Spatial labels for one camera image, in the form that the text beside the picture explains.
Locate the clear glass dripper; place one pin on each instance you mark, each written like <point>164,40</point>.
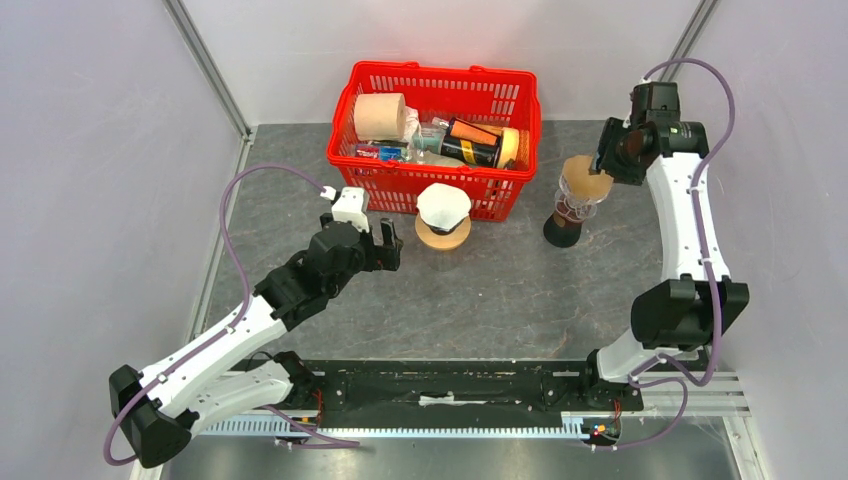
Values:
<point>564,197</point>

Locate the white paper coffee filter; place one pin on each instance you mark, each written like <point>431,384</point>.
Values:
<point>443,207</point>

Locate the glass beaker carafe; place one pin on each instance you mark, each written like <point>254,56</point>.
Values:
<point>442,260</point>

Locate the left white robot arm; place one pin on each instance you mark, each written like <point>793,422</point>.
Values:
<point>162,407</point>

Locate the dark red black cup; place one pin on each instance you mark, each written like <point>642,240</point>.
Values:
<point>563,228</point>

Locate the red plastic shopping basket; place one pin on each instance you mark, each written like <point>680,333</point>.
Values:
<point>500,97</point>

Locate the beige paper towel roll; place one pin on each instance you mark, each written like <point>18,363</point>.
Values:
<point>380,116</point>

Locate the clear plastic bottle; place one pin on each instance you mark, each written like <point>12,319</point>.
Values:
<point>426,141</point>

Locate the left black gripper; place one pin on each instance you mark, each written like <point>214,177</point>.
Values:
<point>386,256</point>

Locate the round wooden dripper holder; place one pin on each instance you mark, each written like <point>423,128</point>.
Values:
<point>443,242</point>

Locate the left aluminium frame post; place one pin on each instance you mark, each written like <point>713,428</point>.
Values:
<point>204,59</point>

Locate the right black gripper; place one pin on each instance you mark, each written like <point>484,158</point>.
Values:
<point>614,130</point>

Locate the aluminium frame post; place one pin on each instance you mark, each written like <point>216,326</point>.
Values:
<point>695,26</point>
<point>204,59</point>

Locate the white slotted cable duct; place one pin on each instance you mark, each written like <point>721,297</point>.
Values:
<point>269,425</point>

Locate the right aluminium frame post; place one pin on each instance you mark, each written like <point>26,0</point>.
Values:
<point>695,26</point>

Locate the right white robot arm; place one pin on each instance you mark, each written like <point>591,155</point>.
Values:
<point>696,299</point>

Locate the black orange can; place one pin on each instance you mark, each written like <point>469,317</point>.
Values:
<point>470,144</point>

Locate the brown paper coffee filter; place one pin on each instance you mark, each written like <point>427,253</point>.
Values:
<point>582,183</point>

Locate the blue red small box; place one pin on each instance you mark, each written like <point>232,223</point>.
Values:
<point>384,152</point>

